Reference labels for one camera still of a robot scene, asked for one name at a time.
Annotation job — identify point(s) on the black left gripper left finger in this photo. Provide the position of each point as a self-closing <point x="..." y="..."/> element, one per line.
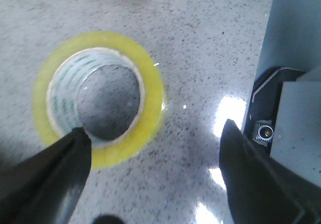
<point x="46" y="187"/>

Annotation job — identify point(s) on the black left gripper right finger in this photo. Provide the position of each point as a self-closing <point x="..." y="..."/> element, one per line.
<point x="259" y="189"/>

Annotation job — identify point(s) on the yellow tape roll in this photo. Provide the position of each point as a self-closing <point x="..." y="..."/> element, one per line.
<point x="55" y="107"/>

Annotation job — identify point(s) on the grey robot base column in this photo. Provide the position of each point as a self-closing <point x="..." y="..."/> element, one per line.
<point x="284" y="110"/>

